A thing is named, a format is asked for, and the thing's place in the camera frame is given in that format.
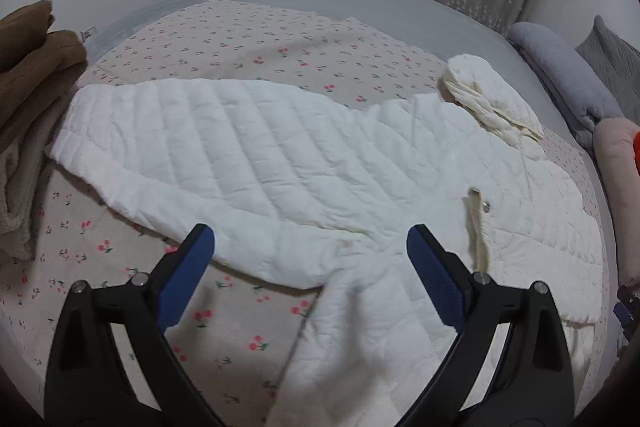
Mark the cherry print sheet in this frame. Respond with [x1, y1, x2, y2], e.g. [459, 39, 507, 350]
[0, 0, 596, 427]

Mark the white quilted hooded jacket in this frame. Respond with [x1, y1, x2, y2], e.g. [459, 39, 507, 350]
[45, 53, 606, 427]

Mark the beige folded cloth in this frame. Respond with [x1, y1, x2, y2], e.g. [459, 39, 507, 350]
[0, 72, 83, 263]

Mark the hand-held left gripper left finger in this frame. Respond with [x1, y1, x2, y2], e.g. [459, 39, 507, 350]
[44, 223, 223, 427]

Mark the pink pillow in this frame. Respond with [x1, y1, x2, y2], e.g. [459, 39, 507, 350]
[592, 117, 640, 288]

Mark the grey bed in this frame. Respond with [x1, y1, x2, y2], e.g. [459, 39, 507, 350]
[82, 0, 623, 298]

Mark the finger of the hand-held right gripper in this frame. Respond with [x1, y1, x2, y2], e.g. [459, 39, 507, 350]
[614, 284, 640, 333]

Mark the grey quilted pillow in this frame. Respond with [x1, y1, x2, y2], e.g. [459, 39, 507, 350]
[575, 15, 640, 108]

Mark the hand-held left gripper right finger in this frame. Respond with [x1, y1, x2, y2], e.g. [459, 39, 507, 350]
[395, 223, 575, 427]

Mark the grey folded blanket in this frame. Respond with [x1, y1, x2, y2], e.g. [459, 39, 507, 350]
[507, 22, 626, 148]

